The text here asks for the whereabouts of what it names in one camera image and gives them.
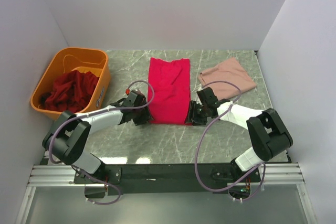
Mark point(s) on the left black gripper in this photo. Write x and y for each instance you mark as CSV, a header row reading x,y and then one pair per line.
x,y
143,115

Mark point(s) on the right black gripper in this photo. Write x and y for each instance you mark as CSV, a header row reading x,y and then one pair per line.
x,y
197,112

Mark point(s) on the bright pink t shirt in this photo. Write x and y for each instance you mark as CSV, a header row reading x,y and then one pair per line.
x,y
170,91

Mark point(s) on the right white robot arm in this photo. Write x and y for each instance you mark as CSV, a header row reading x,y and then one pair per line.
x,y
268,134

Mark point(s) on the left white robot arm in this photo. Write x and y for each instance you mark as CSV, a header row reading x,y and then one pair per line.
x,y
68,135

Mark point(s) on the folded light pink t shirt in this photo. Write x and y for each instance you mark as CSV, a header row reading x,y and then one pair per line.
x,y
231,71

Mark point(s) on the black base beam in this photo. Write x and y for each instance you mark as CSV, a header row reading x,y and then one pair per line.
x,y
168,178

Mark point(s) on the orange plastic basket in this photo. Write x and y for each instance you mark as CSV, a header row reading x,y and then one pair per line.
x,y
69,59

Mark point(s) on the dark red t shirt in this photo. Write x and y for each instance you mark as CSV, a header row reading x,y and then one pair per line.
x,y
71,91

